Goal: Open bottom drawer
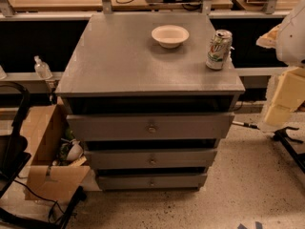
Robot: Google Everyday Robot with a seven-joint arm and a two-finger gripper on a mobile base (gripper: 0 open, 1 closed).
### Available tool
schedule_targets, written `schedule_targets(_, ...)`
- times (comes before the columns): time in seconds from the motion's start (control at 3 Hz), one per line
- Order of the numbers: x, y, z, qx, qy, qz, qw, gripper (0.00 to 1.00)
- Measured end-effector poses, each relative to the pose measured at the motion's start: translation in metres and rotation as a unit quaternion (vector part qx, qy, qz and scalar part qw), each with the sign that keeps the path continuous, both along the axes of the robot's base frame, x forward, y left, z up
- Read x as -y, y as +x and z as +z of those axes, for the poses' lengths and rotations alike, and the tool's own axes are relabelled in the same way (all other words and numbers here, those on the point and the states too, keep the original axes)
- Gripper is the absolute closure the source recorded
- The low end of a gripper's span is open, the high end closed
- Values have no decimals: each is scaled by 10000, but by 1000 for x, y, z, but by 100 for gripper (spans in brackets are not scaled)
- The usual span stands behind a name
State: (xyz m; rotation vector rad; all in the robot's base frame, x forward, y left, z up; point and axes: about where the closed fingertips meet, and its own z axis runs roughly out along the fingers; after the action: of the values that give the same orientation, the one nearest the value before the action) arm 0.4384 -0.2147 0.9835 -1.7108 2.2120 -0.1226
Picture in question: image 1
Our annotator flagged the grey middle drawer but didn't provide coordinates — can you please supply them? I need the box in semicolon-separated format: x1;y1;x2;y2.
85;148;216;170

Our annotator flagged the black chair frame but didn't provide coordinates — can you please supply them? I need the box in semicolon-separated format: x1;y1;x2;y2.
0;82;87;229

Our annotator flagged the green white soda can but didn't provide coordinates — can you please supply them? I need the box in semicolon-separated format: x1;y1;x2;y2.
206;30;233;71

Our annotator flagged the grey wooden drawer cabinet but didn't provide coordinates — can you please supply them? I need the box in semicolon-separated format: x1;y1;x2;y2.
56;12;244;178

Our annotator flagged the black floor cable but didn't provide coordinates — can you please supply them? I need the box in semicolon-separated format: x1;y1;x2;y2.
12;178;70;225

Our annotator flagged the clear plastic bottle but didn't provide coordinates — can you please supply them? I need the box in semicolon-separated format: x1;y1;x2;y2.
34;55;52;80

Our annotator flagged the white cup in box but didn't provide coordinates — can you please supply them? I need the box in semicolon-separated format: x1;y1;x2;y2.
66;139;83;161

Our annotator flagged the black stand with metal pole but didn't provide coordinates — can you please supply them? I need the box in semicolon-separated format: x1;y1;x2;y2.
266;126;305;174

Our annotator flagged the grey drawer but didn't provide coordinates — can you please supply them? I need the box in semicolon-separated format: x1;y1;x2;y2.
67;113;234;141
85;148;216;170
96;173;207;191

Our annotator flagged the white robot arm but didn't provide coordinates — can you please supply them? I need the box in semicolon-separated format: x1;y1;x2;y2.
256;0;305;131

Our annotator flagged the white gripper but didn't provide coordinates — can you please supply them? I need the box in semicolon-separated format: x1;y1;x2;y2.
263;67;305;127

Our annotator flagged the brown cardboard box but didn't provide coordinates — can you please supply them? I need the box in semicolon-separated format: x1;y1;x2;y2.
22;105;90;201

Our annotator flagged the grey bottom drawer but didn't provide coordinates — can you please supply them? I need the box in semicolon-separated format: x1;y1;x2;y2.
96;173;207;191

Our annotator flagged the grey top drawer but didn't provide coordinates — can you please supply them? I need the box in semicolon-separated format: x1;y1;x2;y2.
67;113;234;141

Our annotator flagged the white bowl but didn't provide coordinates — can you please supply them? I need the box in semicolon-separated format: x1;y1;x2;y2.
152;25;190;49

